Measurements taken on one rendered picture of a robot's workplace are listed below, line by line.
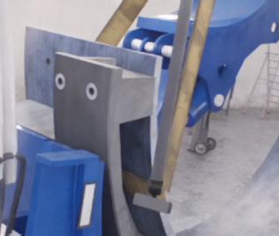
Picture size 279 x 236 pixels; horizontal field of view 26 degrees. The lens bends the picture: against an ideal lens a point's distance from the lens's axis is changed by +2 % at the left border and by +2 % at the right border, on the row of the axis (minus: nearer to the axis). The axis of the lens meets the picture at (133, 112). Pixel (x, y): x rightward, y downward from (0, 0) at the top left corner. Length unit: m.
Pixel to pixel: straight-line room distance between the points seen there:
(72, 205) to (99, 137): 0.21
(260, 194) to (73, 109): 1.92
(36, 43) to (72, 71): 0.47
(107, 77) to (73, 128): 0.24
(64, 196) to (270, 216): 1.91
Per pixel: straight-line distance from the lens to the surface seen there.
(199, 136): 11.36
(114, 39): 2.30
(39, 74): 2.19
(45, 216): 1.60
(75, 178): 1.62
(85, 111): 1.72
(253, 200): 3.46
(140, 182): 1.90
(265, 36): 5.65
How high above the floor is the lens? 2.52
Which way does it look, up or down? 10 degrees down
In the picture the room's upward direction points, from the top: 9 degrees clockwise
